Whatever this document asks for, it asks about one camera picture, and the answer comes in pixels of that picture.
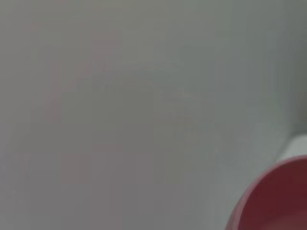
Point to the pink plastic bowl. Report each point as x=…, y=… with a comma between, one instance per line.
x=275, y=198

